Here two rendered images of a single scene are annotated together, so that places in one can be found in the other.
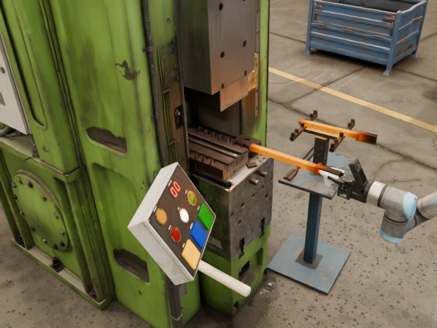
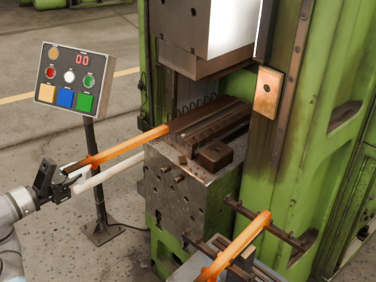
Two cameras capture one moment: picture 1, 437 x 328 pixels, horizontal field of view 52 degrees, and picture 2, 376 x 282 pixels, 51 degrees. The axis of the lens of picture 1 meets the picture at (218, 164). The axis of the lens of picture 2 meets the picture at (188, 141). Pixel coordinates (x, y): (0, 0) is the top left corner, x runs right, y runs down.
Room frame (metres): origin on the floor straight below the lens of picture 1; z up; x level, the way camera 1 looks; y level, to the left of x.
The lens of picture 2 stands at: (1.93, -1.38, 1.93)
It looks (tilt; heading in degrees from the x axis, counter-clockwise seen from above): 36 degrees down; 96
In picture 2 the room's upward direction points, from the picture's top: 2 degrees clockwise
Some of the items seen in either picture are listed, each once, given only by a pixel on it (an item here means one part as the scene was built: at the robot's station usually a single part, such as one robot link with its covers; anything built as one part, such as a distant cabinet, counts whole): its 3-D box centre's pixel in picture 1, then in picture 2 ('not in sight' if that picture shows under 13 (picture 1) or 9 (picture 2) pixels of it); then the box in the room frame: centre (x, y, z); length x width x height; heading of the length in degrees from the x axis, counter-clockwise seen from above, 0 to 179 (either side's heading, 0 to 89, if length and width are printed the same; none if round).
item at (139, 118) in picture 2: not in sight; (142, 123); (1.52, 0.25, 0.80); 0.06 x 0.03 x 0.14; 141
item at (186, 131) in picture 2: (203, 142); (215, 117); (1.89, 0.07, 0.99); 0.42 x 0.05 x 0.01; 51
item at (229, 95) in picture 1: (196, 81); (216, 44); (1.87, 0.08, 1.32); 0.42 x 0.20 x 0.10; 51
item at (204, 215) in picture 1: (204, 217); (85, 102); (1.31, 0.06, 1.01); 0.07 x 0.05 x 0.07; 166
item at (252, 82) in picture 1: (251, 72); (267, 92); (2.06, -0.18, 1.27); 0.09 x 0.02 x 0.17; 141
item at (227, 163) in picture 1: (200, 150); (210, 122); (1.87, 0.08, 0.96); 0.42 x 0.20 x 0.09; 51
